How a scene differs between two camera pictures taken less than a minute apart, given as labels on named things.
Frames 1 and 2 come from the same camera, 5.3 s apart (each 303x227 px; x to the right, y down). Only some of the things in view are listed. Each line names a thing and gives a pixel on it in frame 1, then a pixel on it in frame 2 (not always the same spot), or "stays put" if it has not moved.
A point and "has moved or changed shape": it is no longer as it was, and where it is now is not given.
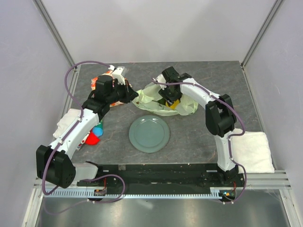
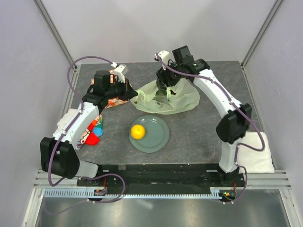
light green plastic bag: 149,99 has moved or changed shape
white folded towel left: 70,115 stays put
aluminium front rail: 259,179 stays put
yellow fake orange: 174,105 → 138,132
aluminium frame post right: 273,10 stays put
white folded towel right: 251,150 stays put
